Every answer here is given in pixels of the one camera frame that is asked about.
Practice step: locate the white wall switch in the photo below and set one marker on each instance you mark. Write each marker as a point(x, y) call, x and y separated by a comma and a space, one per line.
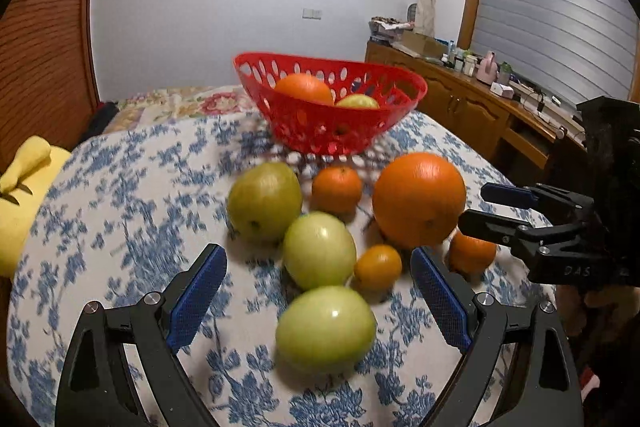
point(312, 13)

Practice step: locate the red perforated plastic basket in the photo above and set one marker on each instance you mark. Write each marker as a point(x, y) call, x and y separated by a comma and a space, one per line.
point(325, 132)

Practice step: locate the pink container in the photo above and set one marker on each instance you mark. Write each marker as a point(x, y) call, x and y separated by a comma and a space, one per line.
point(487, 69)

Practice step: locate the orange mandarin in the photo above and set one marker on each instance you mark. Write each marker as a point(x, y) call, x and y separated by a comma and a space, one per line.
point(471, 254)
point(337, 188)

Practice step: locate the wooden slatted wardrobe door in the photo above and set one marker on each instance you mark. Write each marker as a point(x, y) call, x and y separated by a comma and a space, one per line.
point(45, 47)

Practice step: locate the small grey fan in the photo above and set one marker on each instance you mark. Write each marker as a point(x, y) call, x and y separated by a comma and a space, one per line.
point(411, 13)

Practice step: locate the pink floral quilt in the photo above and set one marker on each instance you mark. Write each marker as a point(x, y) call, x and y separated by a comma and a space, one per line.
point(190, 102)

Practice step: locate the large orange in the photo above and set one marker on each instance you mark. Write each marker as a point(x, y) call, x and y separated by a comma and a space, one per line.
point(419, 199)
point(304, 89)

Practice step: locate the small yellowish mandarin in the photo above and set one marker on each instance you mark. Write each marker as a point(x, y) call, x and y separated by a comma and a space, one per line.
point(377, 266)

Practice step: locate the grey window blind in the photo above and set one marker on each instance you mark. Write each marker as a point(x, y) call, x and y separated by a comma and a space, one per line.
point(550, 7)

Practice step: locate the group of small bottles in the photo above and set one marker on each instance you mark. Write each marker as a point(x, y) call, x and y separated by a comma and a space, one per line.
point(462, 61)

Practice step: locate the small white box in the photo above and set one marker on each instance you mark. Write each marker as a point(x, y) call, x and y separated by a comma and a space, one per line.
point(501, 90)

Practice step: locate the stack of papers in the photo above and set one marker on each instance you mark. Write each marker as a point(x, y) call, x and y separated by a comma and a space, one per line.
point(387, 29)

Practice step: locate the person's right hand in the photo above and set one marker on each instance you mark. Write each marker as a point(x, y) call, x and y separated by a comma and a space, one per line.
point(575, 307)

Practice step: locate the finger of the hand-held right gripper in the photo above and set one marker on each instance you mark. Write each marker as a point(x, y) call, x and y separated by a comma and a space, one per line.
point(487, 227)
point(505, 195)

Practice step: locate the blue floral cloth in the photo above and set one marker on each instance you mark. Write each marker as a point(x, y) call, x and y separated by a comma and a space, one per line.
point(125, 217)

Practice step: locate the wooden desk with clutter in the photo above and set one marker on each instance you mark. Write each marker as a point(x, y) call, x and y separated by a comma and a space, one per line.
point(465, 107)

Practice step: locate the dark bag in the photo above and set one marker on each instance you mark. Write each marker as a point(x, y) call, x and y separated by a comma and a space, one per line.
point(102, 122)

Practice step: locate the green apple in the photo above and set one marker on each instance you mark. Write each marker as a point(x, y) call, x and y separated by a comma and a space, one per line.
point(357, 102)
point(325, 329)
point(319, 249)

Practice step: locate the yellow-green pear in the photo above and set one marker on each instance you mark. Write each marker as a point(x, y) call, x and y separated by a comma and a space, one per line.
point(265, 202)

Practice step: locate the yellow plush toy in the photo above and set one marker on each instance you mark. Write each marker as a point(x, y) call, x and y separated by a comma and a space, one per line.
point(25, 217)

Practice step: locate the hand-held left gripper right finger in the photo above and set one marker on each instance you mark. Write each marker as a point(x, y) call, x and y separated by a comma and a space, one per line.
point(440, 302)

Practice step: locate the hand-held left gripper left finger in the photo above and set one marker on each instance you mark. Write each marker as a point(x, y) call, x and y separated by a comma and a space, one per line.
point(197, 297)

